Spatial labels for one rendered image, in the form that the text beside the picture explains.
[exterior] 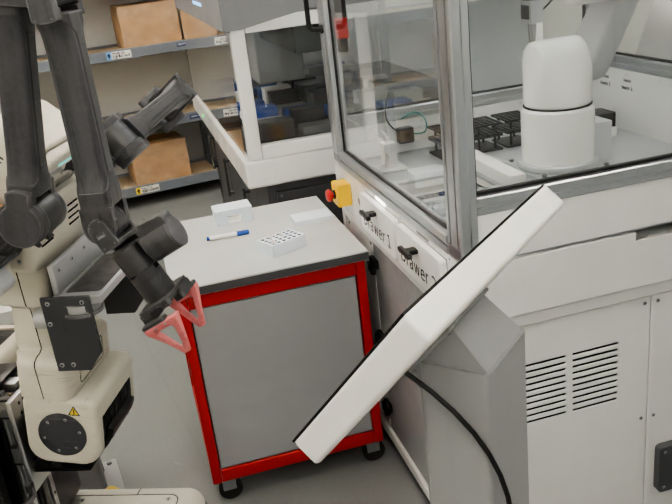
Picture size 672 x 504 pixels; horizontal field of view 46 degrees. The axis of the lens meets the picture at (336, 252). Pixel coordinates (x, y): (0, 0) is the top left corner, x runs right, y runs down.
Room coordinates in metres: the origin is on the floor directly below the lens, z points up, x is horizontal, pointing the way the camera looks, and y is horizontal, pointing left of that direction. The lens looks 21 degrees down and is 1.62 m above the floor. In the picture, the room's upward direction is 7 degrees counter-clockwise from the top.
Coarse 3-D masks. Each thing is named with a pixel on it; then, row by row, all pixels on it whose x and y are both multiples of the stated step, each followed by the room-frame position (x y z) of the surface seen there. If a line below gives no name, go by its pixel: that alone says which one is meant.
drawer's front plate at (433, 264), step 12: (396, 228) 1.91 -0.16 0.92; (408, 228) 1.87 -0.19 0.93; (408, 240) 1.83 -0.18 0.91; (420, 240) 1.78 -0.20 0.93; (420, 252) 1.75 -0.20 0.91; (432, 252) 1.69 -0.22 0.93; (408, 264) 1.84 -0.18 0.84; (420, 264) 1.76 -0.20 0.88; (432, 264) 1.68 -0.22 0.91; (444, 264) 1.64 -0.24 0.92; (420, 276) 1.76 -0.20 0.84
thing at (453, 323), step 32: (544, 192) 1.25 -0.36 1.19; (512, 224) 1.12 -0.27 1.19; (544, 224) 1.17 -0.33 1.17; (480, 256) 1.02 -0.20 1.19; (512, 256) 1.06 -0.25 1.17; (448, 288) 0.93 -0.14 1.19; (480, 288) 0.96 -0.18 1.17; (416, 320) 0.85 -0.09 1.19; (448, 320) 0.88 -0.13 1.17; (480, 320) 1.08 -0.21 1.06; (384, 352) 0.87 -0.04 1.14; (416, 352) 0.84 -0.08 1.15; (448, 352) 1.03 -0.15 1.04; (480, 352) 1.02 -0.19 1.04; (352, 384) 0.90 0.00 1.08; (384, 384) 0.87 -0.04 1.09; (320, 416) 0.93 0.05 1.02; (352, 416) 0.90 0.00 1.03; (320, 448) 0.94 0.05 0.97
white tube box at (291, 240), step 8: (288, 232) 2.31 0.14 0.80; (296, 232) 2.30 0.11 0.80; (256, 240) 2.27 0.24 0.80; (264, 240) 2.26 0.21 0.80; (280, 240) 2.25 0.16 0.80; (288, 240) 2.24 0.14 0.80; (296, 240) 2.26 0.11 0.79; (304, 240) 2.28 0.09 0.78; (264, 248) 2.24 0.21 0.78; (272, 248) 2.21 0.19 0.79; (280, 248) 2.22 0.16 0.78; (288, 248) 2.24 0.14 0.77; (296, 248) 2.26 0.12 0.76; (272, 256) 2.21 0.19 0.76
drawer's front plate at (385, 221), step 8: (360, 192) 2.22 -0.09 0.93; (360, 200) 2.22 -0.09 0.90; (368, 200) 2.14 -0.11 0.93; (368, 208) 2.14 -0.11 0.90; (376, 208) 2.07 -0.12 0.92; (384, 208) 2.05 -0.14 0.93; (376, 216) 2.07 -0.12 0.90; (384, 216) 2.00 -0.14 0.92; (392, 216) 1.97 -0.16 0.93; (376, 224) 2.08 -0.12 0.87; (384, 224) 2.01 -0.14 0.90; (392, 224) 1.94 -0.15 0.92; (368, 232) 2.17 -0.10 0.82; (376, 232) 2.09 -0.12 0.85; (384, 232) 2.01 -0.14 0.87; (392, 232) 1.95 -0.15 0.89; (376, 240) 2.10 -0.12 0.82; (384, 240) 2.02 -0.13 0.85; (392, 240) 1.95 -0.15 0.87; (384, 248) 2.03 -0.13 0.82; (392, 248) 1.96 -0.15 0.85; (392, 256) 1.96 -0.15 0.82
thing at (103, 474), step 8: (0, 312) 2.04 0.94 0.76; (8, 312) 2.04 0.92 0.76; (0, 320) 2.03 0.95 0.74; (8, 320) 2.04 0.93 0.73; (96, 464) 2.12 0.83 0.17; (104, 464) 2.35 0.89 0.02; (112, 464) 2.34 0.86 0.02; (80, 472) 2.10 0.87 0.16; (88, 472) 2.11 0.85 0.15; (96, 472) 2.12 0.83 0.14; (104, 472) 2.30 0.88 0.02; (112, 472) 2.30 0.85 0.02; (80, 480) 2.10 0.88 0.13; (88, 480) 2.11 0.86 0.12; (96, 480) 2.12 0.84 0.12; (104, 480) 2.13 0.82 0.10; (112, 480) 2.25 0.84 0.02; (120, 480) 2.24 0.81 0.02; (80, 488) 2.10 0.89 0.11; (88, 488) 2.11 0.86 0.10; (96, 488) 2.12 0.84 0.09; (104, 488) 2.13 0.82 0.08; (120, 488) 2.20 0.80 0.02
